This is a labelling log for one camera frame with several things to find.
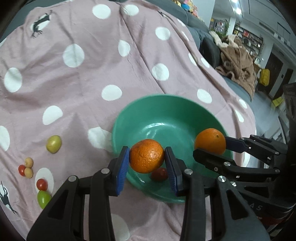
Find orange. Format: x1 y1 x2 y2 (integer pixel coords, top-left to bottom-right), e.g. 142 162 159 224
129 139 165 174
194 128 226 155

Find small red tomato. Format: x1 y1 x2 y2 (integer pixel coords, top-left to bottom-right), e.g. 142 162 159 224
151 168 168 182

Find green plastic bowl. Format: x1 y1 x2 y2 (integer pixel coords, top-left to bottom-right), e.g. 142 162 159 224
111 94 234 204

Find green oval fruit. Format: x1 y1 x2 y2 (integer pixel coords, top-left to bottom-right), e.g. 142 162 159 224
37 190 52 209

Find yellow-green fruit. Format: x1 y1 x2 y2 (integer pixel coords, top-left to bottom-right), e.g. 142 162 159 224
46 135 62 154

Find small tan fruit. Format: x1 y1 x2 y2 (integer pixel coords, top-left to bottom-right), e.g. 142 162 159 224
25 157 34 168
24 168 34 179

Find red tomato near oranges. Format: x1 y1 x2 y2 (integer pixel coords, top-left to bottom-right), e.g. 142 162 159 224
36 178 48 191

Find yellow container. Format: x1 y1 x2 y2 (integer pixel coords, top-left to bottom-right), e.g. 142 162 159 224
259 69 270 87

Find red tomato top left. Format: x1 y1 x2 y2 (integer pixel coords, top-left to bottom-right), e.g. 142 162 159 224
18 165 26 177

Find beige fuzzy blanket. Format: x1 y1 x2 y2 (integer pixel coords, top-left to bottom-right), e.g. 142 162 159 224
209 31 256 98

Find dark grey cushion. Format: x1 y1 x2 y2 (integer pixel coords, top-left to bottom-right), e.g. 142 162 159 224
200 37 220 68

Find pink polka dot blanket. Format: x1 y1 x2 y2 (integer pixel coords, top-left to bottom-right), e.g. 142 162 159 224
1 1 256 237

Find colourful toy pile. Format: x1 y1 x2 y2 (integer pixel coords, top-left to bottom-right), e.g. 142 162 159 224
172 0 203 21

